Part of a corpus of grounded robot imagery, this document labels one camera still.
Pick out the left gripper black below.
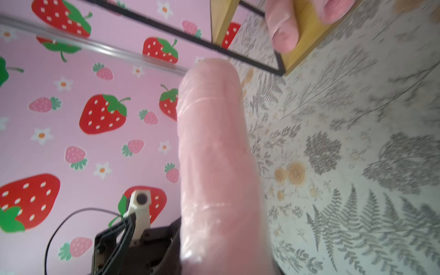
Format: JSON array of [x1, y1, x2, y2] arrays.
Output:
[[91, 214, 182, 275]]

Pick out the pink trash bag roll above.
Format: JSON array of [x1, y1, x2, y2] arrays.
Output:
[[265, 0, 300, 53], [177, 58, 275, 275], [312, 0, 356, 24]]

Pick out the black cable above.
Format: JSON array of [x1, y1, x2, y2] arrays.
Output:
[[44, 207, 123, 275]]

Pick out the wooden shelf black metal frame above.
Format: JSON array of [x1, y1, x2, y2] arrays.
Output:
[[92, 1, 361, 76]]

